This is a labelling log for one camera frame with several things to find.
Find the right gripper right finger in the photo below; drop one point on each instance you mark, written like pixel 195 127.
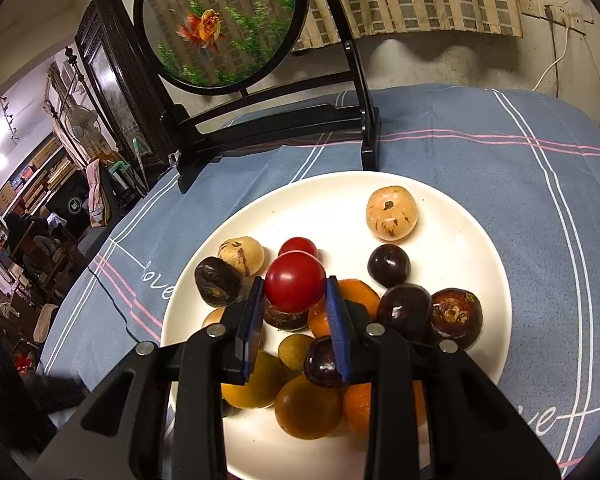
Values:
pixel 474 432

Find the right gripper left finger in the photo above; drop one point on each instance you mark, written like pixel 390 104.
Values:
pixel 117 432

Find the green yellow tomato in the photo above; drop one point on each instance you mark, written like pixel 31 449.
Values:
pixel 267 378

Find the dark water chestnut top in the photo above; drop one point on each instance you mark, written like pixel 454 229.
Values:
pixel 456 315

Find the dark glossy chestnut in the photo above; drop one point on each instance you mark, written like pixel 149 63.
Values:
pixel 407 309
pixel 389 265
pixel 320 365

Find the small longan fruit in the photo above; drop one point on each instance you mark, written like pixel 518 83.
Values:
pixel 293 349

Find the peeled pale water chestnut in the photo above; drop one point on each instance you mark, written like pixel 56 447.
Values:
pixel 245 254

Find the large red tomato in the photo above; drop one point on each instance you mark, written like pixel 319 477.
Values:
pixel 294 282

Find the small red cherry tomato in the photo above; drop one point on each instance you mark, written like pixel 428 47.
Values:
pixel 299 244

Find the large tan round fruit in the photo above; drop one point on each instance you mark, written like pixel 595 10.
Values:
pixel 215 316

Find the orange yellow tomato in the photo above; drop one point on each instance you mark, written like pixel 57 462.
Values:
pixel 306 411

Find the rough brown water chestnut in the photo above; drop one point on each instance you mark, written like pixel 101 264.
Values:
pixel 291 322

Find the white oval plate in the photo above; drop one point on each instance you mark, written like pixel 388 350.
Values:
pixel 448 249

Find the blue striped tablecloth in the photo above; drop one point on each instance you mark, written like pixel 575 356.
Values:
pixel 526 166

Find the standing electric fan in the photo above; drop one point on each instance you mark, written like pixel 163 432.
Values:
pixel 83 124

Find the dark wooden framed mirror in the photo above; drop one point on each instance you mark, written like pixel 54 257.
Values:
pixel 131 95

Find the goldfish round screen ornament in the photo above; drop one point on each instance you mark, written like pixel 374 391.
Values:
pixel 225 47

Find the wall power strip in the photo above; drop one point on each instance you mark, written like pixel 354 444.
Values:
pixel 559 14

